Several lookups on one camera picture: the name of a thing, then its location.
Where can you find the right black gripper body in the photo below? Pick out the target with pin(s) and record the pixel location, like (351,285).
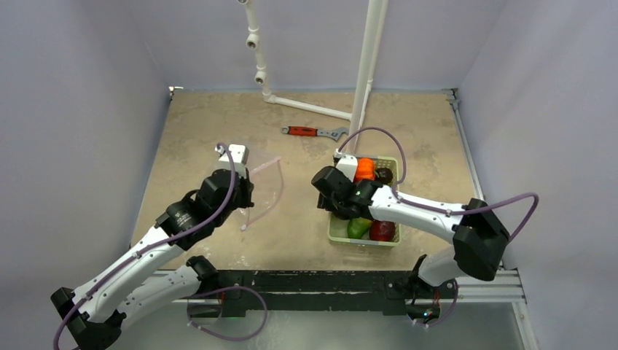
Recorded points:
(339,208)

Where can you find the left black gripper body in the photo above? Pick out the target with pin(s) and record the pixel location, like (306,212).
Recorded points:
(242,198)

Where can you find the light green plastic basket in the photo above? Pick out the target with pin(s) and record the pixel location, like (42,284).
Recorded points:
(337,227)

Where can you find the orange toy pumpkin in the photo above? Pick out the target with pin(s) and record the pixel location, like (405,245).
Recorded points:
(365,169)

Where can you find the clear zip top bag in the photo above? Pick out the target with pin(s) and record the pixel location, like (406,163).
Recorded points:
(265,173)

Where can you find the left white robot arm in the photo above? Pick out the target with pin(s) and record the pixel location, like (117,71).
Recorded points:
(97,312)

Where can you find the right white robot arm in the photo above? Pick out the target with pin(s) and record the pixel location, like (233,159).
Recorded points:
(476,235)

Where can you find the green orange toy mango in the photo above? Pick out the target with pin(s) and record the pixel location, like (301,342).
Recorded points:
(358,227)

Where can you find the dark purple toy tomato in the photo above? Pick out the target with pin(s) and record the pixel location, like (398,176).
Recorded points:
(384,176)

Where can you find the dark red toy apple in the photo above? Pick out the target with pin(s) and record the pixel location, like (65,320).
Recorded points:
(382,231)

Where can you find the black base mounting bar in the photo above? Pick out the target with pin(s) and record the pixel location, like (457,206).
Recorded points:
(392,293)

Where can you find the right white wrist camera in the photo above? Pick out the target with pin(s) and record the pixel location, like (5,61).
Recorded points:
(346,163)

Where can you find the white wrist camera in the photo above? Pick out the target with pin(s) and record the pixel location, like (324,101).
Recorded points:
(237,155)
(346,163)

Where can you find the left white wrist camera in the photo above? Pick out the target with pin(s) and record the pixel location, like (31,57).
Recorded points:
(237,155)

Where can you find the red handled adjustable wrench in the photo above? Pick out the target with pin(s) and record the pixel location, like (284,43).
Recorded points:
(334,134)

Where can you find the white pvc pipe frame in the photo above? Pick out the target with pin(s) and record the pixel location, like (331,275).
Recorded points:
(373,31)

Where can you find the aluminium rail frame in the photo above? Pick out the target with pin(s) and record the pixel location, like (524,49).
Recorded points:
(519,307)

